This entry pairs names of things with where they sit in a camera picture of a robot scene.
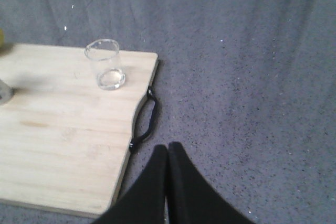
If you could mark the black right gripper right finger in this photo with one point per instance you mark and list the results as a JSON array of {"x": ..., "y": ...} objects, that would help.
[{"x": 190, "y": 198}]

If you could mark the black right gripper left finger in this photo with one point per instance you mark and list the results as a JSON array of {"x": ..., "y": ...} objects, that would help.
[{"x": 145, "y": 200}]

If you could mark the clear glass beaker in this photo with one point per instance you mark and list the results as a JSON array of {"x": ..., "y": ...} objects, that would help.
[{"x": 105, "y": 62}]

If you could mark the steel hourglass jigger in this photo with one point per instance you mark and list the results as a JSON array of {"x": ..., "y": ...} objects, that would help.
[{"x": 6, "y": 92}]

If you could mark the wooden cutting board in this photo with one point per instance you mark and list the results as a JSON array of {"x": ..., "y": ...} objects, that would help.
[{"x": 64, "y": 141}]

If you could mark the yellow lemon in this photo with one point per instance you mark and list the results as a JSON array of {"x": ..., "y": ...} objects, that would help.
[{"x": 2, "y": 38}]

